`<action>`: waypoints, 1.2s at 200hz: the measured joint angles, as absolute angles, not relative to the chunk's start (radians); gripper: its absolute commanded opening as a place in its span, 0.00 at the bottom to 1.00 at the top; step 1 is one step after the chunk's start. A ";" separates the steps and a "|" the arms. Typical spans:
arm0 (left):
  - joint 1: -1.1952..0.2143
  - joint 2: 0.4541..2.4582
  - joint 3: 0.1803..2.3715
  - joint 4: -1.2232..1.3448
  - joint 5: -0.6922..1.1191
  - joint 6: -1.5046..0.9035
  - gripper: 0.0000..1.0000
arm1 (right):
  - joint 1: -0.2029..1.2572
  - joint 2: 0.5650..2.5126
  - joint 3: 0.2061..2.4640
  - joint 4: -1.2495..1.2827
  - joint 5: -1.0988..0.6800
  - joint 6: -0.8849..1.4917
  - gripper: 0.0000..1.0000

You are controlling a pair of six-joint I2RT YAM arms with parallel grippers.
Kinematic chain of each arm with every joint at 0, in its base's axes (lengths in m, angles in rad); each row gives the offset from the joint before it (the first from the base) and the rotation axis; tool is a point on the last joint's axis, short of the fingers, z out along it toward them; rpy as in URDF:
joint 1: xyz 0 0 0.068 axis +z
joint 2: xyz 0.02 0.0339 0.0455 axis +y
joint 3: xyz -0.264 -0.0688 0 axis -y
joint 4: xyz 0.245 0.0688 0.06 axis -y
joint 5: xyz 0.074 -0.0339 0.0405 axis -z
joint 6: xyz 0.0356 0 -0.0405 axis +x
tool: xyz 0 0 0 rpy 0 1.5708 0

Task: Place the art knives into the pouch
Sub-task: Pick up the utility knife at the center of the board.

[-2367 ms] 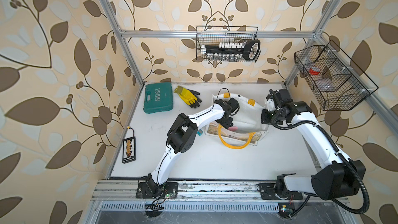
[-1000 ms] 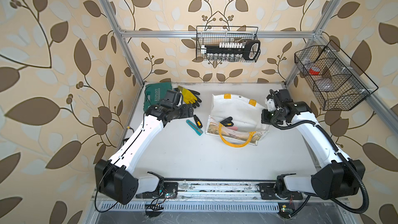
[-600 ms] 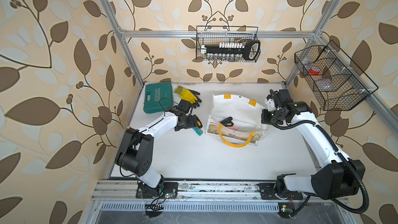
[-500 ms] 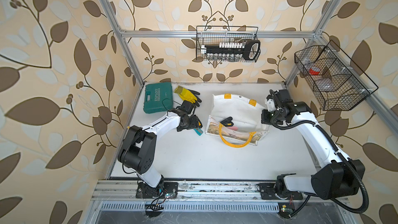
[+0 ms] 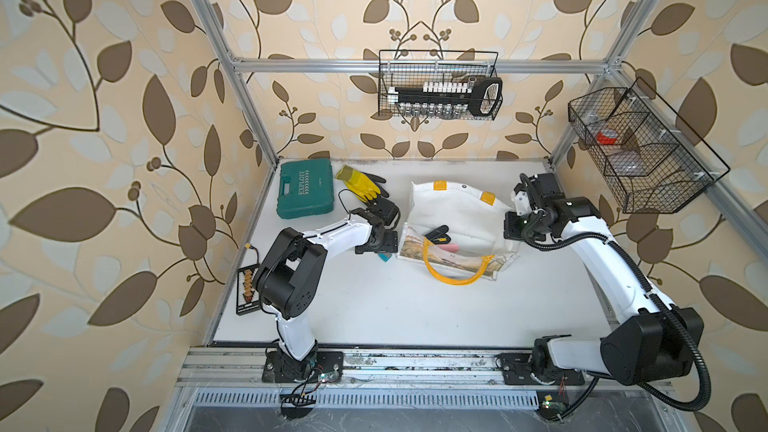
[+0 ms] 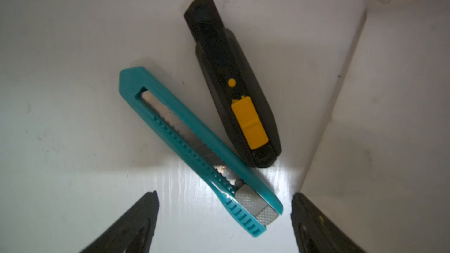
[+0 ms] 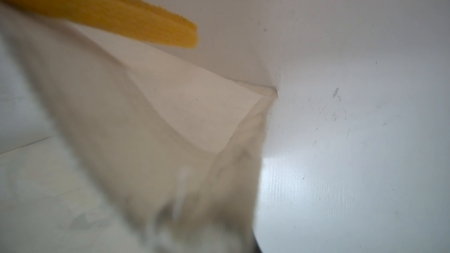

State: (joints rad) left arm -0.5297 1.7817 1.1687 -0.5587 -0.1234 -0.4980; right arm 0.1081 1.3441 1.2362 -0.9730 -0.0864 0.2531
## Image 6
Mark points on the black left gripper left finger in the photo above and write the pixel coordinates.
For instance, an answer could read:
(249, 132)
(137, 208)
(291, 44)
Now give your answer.
(133, 231)

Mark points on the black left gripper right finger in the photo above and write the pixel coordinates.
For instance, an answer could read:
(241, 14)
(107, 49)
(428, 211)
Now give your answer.
(315, 232)

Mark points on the teal utility knife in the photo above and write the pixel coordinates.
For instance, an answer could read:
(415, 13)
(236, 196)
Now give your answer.
(246, 197)

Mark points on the white canvas pouch yellow handles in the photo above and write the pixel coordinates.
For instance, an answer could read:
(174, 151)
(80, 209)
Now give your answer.
(381, 172)

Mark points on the short black yellow utility knife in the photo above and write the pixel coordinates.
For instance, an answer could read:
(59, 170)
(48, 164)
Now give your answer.
(242, 106)

